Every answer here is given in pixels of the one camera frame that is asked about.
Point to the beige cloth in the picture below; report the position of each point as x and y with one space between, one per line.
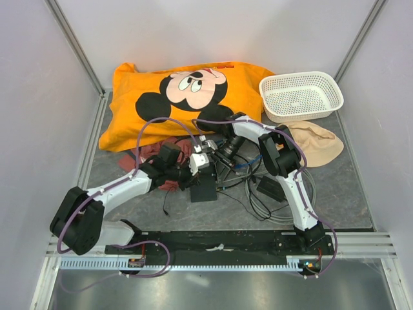
320 146

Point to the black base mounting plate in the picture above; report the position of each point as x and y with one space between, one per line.
250 241

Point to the grey slotted cable duct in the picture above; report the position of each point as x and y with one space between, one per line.
129 264

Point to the black network switch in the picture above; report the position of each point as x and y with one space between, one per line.
205 188

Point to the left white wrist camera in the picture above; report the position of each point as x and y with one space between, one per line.
198 161

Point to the black power adapter brick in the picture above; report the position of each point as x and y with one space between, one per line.
271 188

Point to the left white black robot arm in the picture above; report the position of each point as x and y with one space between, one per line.
79 223

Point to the white perforated plastic basket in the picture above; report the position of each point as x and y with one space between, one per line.
300 96

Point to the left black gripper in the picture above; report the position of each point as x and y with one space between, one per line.
190 179

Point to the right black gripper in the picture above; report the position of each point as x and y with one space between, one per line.
227 162

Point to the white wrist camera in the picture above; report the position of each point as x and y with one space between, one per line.
198 161
207 145

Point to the red cloth garment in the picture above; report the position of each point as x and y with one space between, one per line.
128 159

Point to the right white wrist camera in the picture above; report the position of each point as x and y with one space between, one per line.
207 145

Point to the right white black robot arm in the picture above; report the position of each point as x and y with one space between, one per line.
282 158

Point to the orange cartoon mouse pillow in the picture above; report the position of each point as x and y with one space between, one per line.
153 106

